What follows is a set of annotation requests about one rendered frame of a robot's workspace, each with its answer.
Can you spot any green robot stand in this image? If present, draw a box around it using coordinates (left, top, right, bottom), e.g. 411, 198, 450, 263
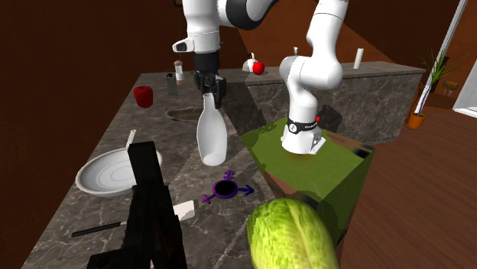
239, 116, 376, 248

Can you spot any white frying pan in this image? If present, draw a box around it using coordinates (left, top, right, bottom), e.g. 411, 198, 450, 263
75, 128, 164, 198

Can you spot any white kettle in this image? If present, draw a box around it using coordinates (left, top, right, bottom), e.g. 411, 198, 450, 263
242, 52, 260, 73

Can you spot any white cylinder roll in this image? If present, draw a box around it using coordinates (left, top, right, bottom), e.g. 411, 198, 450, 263
352, 47, 365, 70

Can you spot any grey metal grater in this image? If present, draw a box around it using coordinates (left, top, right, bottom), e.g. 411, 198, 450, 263
166, 72, 179, 96

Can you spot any purple ring with arrows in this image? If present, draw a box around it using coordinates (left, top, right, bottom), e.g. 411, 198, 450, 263
201, 170, 255, 205

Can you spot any black-handled white spatula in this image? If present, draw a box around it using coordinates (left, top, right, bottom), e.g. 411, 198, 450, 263
70, 199, 197, 238

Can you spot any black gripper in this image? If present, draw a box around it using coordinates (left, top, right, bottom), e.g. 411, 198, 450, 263
193, 51, 228, 110

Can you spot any green potted plant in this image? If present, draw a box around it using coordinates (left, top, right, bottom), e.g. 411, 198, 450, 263
417, 47, 471, 94

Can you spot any red cup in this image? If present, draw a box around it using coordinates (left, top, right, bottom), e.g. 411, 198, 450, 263
133, 85, 154, 109

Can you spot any tall black angular object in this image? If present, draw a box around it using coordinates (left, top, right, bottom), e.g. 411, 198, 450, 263
86, 141, 189, 269

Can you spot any brown and white pepper mill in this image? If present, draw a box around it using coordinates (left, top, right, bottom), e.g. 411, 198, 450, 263
173, 59, 186, 83

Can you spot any orange pot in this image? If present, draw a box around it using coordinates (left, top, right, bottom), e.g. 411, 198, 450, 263
404, 112, 427, 131

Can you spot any green lettuce head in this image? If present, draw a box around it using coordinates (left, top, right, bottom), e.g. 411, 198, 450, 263
246, 198, 340, 269

